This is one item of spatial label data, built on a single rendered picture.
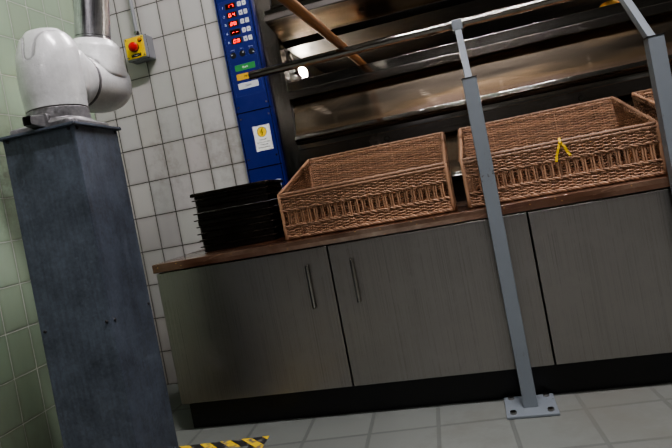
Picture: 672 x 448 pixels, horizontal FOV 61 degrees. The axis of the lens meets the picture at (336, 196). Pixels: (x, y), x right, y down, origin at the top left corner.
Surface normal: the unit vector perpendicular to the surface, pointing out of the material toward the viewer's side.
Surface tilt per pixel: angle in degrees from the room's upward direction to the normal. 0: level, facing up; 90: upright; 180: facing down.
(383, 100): 70
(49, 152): 90
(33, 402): 90
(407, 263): 90
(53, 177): 90
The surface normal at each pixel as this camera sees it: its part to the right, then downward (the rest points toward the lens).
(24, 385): 0.96, -0.18
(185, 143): -0.22, 0.06
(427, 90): -0.28, -0.29
